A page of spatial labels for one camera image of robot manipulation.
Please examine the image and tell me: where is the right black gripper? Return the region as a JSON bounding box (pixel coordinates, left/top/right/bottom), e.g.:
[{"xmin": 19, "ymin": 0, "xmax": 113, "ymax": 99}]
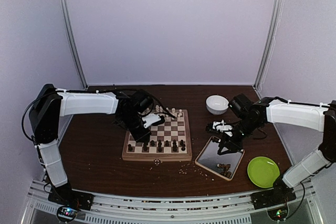
[{"xmin": 218, "ymin": 117, "xmax": 260, "ymax": 155}]

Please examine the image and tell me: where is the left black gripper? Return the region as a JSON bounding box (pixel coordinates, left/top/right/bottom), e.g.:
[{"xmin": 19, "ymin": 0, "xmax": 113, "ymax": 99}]
[{"xmin": 120, "ymin": 112, "xmax": 152, "ymax": 143}]

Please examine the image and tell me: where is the metal tray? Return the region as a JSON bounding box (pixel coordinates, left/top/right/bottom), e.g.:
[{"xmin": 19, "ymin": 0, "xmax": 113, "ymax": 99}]
[{"xmin": 195, "ymin": 136, "xmax": 245, "ymax": 181}]

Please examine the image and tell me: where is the black chess piece back row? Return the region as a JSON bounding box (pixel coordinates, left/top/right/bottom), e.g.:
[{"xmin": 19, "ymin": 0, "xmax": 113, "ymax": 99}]
[{"xmin": 157, "ymin": 146, "xmax": 163, "ymax": 153}]

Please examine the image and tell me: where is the wooden chess board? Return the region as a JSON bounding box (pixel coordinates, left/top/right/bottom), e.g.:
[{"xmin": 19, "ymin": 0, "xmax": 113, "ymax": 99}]
[{"xmin": 122, "ymin": 109, "xmax": 192, "ymax": 162}]

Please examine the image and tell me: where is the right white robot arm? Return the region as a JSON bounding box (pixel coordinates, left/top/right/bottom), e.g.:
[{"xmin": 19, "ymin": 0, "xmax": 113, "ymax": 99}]
[{"xmin": 217, "ymin": 94, "xmax": 335, "ymax": 204}]

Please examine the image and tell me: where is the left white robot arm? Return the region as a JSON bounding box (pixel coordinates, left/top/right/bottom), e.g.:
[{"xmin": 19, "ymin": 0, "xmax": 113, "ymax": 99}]
[{"xmin": 29, "ymin": 84, "xmax": 161, "ymax": 205}]

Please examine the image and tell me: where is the pile of dark chess pieces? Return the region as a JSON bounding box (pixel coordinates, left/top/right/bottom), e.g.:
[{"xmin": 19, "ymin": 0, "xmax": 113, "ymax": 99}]
[{"xmin": 217, "ymin": 163, "xmax": 232, "ymax": 178}]

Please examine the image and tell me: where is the white ceramic bowl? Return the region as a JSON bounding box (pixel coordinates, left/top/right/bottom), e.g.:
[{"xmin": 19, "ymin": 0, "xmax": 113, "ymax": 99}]
[{"xmin": 206, "ymin": 95, "xmax": 229, "ymax": 115}]

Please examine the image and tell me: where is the green plate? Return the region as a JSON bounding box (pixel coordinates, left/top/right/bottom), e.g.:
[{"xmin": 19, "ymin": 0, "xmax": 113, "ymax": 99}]
[{"xmin": 247, "ymin": 156, "xmax": 280, "ymax": 189}]

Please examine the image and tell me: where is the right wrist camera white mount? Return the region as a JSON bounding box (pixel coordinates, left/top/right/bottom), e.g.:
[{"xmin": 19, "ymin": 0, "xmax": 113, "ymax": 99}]
[{"xmin": 205, "ymin": 120, "xmax": 233, "ymax": 136}]

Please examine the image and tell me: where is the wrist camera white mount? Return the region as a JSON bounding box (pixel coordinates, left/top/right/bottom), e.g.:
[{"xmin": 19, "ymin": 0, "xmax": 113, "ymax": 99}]
[
  {"xmin": 142, "ymin": 113, "xmax": 165, "ymax": 129},
  {"xmin": 205, "ymin": 120, "xmax": 233, "ymax": 136}
]

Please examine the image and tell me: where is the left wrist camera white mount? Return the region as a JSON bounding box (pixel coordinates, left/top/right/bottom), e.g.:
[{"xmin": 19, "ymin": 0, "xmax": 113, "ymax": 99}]
[{"xmin": 142, "ymin": 113, "xmax": 165, "ymax": 129}]

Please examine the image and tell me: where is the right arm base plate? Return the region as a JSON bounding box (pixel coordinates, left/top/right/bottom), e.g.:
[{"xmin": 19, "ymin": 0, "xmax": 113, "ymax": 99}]
[{"xmin": 251, "ymin": 189, "xmax": 296, "ymax": 210}]

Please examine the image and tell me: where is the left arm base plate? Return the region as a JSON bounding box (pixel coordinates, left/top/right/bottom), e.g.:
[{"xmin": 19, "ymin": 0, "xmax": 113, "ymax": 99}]
[{"xmin": 48, "ymin": 191, "xmax": 94, "ymax": 210}]

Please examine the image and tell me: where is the left aluminium frame post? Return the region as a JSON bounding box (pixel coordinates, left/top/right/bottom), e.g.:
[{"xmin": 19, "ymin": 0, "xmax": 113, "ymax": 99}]
[{"xmin": 60, "ymin": 0, "xmax": 88, "ymax": 89}]

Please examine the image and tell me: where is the aluminium frame post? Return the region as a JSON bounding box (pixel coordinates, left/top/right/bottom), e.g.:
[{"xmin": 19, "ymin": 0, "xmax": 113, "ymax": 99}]
[
  {"xmin": 254, "ymin": 0, "xmax": 284, "ymax": 93},
  {"xmin": 60, "ymin": 0, "xmax": 88, "ymax": 89}
]

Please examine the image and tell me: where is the right aluminium frame post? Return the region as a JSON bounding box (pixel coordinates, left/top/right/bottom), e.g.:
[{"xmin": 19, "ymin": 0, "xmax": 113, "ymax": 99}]
[{"xmin": 254, "ymin": 0, "xmax": 284, "ymax": 93}]

